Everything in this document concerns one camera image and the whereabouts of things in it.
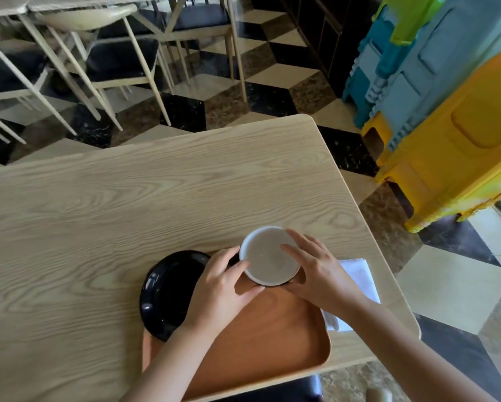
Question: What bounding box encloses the person's left hand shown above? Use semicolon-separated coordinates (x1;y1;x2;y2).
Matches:
183;246;266;338

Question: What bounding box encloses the person's right hand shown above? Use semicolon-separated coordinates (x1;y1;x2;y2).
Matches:
280;229;367;319

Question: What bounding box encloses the white round bowl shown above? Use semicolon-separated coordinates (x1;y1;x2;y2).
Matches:
239;226;302;288

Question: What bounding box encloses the person's left forearm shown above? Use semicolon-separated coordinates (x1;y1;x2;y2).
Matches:
116;323;218;402

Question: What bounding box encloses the person's right forearm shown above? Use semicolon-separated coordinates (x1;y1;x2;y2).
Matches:
335;298;501;402

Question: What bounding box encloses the brown wooden tray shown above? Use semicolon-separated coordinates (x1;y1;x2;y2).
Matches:
142;250;332;402

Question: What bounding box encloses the black round plate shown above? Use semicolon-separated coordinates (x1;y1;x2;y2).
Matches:
139;250;241;343

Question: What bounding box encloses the white folded napkin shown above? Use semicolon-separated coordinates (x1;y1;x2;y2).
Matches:
322;258;381;333

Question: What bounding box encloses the black cushioned chair seat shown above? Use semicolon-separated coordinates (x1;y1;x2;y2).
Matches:
215;374;323;402

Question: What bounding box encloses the stack of yellow plastic stools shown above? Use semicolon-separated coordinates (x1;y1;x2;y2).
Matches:
360;45;501;234

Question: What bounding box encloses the dark wooden cabinet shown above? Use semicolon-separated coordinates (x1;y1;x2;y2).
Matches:
281;0;383;99

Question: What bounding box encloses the stack of blue plastic stools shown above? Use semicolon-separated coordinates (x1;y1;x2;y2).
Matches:
341;0;501;152

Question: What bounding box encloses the cream chair with curved back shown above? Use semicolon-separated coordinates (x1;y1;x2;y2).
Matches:
35;3;174;132

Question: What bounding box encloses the cream metal chair black seat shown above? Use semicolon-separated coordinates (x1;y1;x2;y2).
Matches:
152;0;248;104
0;20;78;146

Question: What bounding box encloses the green plastic stool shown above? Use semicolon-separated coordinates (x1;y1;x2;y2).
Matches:
372;0;449;47

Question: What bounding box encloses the light wooden dining table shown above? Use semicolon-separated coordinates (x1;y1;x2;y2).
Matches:
0;0;180;19

